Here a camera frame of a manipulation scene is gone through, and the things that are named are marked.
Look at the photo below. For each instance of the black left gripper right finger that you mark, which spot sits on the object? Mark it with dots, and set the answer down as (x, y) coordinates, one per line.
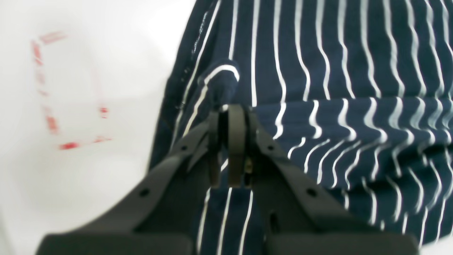
(300, 218)

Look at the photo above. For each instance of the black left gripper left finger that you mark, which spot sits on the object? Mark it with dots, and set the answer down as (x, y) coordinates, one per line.
(155, 217)

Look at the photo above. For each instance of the navy white striped T-shirt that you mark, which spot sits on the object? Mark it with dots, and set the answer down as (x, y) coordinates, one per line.
(358, 93)

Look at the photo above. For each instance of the red tape rectangle marking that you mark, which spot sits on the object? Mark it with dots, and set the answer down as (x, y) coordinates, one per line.
(69, 90)

